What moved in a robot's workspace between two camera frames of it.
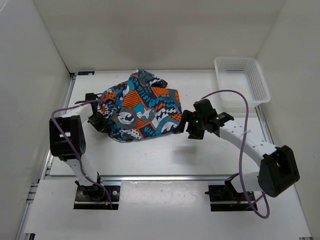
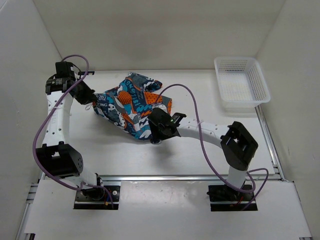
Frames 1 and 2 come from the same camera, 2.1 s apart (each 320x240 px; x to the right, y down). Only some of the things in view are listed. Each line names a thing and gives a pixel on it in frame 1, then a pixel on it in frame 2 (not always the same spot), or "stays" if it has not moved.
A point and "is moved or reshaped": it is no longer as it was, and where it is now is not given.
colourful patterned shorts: x=140 y=107 is moved or reshaped
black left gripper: x=101 y=127 → x=89 y=97
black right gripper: x=186 y=115 → x=157 y=135
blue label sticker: x=86 y=73 stays
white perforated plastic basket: x=243 y=74 stays
